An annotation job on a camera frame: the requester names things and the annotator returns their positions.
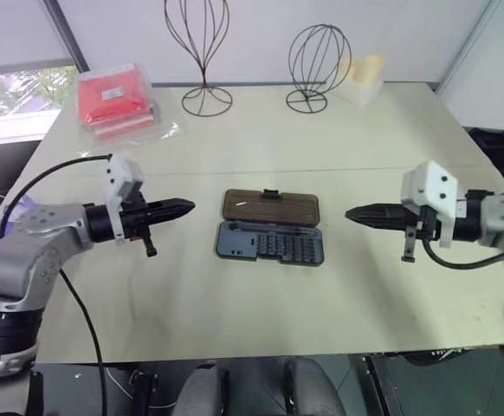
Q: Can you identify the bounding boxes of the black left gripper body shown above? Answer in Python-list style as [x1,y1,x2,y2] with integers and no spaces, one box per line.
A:
[120,190,159,259]

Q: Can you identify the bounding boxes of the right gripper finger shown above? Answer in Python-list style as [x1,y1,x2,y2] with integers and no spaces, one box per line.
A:
[347,215,409,232]
[345,204,409,218]

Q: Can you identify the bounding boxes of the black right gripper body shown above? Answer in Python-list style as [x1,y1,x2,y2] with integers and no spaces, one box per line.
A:
[400,205,443,264]

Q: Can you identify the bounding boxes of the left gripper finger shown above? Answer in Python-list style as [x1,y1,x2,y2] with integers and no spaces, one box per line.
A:
[146,210,195,225]
[146,198,197,212]

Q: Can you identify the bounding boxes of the screwdriver bit case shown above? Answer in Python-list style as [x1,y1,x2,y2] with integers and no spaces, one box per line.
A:
[213,187,326,270]

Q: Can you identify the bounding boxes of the red packs in clear bag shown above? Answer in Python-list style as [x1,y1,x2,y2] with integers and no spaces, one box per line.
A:
[76,62,189,152]

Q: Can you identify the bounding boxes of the dark rounded shape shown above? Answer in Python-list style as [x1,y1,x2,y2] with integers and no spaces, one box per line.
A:
[282,355,349,416]
[172,362,230,416]

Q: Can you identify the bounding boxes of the white roller window blind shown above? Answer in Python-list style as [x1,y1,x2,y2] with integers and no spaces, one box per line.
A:
[0,0,76,73]

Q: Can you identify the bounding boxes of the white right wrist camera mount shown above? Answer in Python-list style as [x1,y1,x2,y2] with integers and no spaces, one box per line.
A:
[399,160,460,249]

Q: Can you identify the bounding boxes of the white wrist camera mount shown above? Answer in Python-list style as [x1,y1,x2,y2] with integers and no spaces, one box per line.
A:
[101,153,146,246]
[399,160,460,249]

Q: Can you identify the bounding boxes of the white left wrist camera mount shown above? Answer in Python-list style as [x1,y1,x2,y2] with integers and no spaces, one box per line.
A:
[101,153,146,246]

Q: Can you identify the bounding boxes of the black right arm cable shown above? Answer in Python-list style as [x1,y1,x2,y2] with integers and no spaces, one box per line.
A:
[421,239,504,288]

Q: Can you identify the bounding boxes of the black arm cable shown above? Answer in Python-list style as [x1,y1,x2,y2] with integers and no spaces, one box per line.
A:
[421,239,504,288]
[0,153,114,416]

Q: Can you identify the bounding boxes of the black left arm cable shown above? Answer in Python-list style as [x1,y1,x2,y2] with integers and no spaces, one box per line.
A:
[0,153,114,416]

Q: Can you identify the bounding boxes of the short wire hat stand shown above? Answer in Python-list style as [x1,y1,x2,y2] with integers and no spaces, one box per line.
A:
[285,23,353,115]

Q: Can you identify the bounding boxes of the tall wire hat stand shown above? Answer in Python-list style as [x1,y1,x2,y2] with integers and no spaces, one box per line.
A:
[163,0,236,118]

